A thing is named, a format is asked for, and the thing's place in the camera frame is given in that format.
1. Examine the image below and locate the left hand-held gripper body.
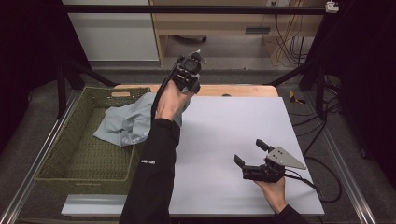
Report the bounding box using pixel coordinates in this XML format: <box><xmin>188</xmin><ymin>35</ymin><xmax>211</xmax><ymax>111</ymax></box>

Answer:
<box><xmin>169</xmin><ymin>50</ymin><xmax>204</xmax><ymax>94</ymax></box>

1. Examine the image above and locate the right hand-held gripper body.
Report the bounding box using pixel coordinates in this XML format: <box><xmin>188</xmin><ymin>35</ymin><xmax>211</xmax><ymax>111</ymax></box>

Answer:
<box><xmin>242</xmin><ymin>146</ymin><xmax>308</xmax><ymax>184</ymax></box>

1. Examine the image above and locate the grey cloth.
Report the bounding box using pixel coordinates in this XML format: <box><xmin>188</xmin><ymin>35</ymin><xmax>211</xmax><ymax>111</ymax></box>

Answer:
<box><xmin>92</xmin><ymin>49</ymin><xmax>207</xmax><ymax>147</ymax></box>

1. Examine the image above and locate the green woven basket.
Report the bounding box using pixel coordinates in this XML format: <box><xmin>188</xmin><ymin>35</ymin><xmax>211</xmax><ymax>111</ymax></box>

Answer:
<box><xmin>34</xmin><ymin>86</ymin><xmax>152</xmax><ymax>196</ymax></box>

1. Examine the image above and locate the person's right hand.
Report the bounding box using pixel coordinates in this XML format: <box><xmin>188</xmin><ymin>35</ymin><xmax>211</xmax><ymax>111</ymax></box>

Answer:
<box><xmin>253</xmin><ymin>175</ymin><xmax>290</xmax><ymax>216</ymax></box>

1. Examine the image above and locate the person's left hand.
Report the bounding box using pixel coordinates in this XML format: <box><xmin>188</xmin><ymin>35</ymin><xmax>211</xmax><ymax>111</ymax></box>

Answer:
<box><xmin>154</xmin><ymin>79</ymin><xmax>194</xmax><ymax>122</ymax></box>

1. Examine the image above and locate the white table mat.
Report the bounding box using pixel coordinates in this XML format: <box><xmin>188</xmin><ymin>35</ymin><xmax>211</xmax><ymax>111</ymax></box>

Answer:
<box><xmin>61</xmin><ymin>95</ymin><xmax>325</xmax><ymax>217</ymax></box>

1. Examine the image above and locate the yellow and black tape piece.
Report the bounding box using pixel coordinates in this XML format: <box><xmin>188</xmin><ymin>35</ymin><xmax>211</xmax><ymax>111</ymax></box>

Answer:
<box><xmin>289</xmin><ymin>91</ymin><xmax>308</xmax><ymax>105</ymax></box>

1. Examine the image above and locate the wooden desk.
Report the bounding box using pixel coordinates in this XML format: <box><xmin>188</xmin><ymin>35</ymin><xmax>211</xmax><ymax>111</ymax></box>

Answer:
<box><xmin>148</xmin><ymin>0</ymin><xmax>328</xmax><ymax>67</ymax></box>

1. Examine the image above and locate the black horizontal bar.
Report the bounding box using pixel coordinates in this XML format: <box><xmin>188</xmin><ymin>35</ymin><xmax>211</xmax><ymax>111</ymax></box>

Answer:
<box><xmin>61</xmin><ymin>4</ymin><xmax>328</xmax><ymax>16</ymax></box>

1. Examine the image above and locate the white cabinet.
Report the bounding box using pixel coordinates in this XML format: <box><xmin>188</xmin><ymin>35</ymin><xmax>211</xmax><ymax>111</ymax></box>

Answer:
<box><xmin>61</xmin><ymin>0</ymin><xmax>161</xmax><ymax>63</ymax></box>

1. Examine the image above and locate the black metal stand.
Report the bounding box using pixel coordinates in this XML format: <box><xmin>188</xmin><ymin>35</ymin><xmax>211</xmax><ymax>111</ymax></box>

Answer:
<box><xmin>263</xmin><ymin>12</ymin><xmax>344</xmax><ymax>120</ymax></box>
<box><xmin>55</xmin><ymin>58</ymin><xmax>121</xmax><ymax>119</ymax></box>

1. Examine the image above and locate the small white device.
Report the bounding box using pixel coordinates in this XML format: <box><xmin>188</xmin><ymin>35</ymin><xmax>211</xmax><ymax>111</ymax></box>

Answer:
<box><xmin>324</xmin><ymin>1</ymin><xmax>340</xmax><ymax>14</ymax></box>

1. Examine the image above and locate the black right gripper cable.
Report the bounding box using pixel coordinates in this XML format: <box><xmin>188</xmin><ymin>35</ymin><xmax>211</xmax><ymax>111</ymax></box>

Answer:
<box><xmin>283</xmin><ymin>155</ymin><xmax>344</xmax><ymax>205</ymax></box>

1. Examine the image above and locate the metal frame rail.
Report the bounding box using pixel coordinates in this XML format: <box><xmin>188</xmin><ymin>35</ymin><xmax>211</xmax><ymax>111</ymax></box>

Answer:
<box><xmin>0</xmin><ymin>89</ymin><xmax>82</xmax><ymax>224</ymax></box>
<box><xmin>319</xmin><ymin>125</ymin><xmax>378</xmax><ymax>224</ymax></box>

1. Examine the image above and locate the bundle of hanging cables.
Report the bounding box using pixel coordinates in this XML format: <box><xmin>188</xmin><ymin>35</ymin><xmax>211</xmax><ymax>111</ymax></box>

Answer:
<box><xmin>266</xmin><ymin>0</ymin><xmax>309</xmax><ymax>67</ymax></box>

